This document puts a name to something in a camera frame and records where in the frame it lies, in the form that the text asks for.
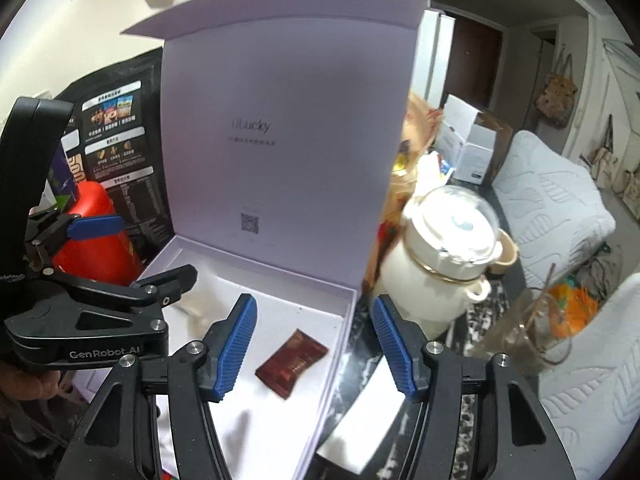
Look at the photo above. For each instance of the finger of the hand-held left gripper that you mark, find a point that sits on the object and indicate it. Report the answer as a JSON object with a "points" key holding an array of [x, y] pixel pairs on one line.
{"points": [[165, 285], [95, 227]]}

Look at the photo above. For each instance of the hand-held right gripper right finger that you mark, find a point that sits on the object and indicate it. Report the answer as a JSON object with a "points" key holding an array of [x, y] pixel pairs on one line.
{"points": [[397, 350]]}

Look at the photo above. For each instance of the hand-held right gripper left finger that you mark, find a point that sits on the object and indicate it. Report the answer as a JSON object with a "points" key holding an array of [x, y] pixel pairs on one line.
{"points": [[234, 347]]}

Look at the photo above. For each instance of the brown candy packet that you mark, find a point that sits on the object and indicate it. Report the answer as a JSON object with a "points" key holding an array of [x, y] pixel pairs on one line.
{"points": [[292, 362]]}

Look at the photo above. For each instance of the lavender gift box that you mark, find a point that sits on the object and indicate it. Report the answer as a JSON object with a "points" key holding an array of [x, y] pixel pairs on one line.
{"points": [[290, 110]]}

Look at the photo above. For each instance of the person's left hand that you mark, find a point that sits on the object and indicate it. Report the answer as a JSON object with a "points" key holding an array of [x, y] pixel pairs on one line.
{"points": [[27, 385]]}

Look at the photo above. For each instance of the red bottle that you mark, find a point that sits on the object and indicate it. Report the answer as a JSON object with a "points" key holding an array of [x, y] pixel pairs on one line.
{"points": [[100, 260]]}

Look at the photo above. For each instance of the black printed bag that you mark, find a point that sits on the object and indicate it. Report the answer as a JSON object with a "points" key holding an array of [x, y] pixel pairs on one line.
{"points": [[125, 160]]}

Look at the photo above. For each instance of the white lidded ceramic pot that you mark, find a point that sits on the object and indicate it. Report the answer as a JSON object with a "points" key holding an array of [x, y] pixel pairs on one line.
{"points": [[425, 280]]}

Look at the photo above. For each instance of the white paper packet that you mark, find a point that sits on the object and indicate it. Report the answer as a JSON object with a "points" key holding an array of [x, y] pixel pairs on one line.
{"points": [[360, 420]]}

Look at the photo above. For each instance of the clear glass cup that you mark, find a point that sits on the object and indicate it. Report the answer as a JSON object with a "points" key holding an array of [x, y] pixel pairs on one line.
{"points": [[520, 335]]}

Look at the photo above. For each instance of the white foam board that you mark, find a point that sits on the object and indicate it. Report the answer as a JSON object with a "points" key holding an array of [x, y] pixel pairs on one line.
{"points": [[75, 30]]}

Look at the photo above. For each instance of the beige ceramic cup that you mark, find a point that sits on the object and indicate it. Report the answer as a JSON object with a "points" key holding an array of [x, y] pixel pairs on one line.
{"points": [[507, 255]]}

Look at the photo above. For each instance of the white quilted chair cover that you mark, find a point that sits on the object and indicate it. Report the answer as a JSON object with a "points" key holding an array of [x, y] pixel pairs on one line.
{"points": [[545, 200], [595, 385]]}

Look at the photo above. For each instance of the white cardboard box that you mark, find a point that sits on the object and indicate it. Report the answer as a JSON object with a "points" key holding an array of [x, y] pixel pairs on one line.
{"points": [[470, 155]]}

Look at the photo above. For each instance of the brown cardboard box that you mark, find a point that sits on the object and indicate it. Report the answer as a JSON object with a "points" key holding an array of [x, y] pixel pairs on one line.
{"points": [[495, 135]]}

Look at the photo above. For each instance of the white printed tote bag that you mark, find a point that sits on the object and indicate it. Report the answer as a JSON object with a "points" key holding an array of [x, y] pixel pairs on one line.
{"points": [[602, 160]]}

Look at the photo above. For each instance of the white refrigerator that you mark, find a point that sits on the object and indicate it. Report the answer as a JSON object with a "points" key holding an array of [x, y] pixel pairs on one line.
{"points": [[430, 60]]}

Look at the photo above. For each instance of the brown tote bag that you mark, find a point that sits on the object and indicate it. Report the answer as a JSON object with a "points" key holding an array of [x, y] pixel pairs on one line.
{"points": [[555, 97]]}

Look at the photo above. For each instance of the dark brown door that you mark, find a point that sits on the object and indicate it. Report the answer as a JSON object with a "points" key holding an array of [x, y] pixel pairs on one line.
{"points": [[475, 60]]}

